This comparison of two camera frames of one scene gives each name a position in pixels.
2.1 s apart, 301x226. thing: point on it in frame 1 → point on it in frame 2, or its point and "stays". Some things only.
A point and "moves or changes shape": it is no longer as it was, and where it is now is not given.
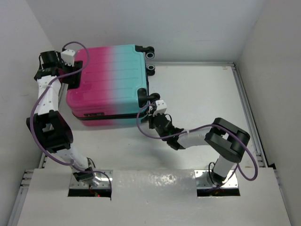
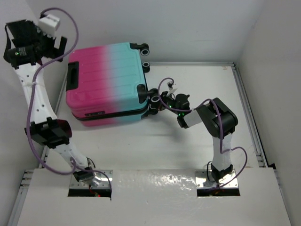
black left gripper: [60, 64] → [55, 51]
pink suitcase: [106, 93] moves or changes shape
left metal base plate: [104, 182] stays
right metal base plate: [203, 180] stays
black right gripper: [152, 119] → [164, 96]
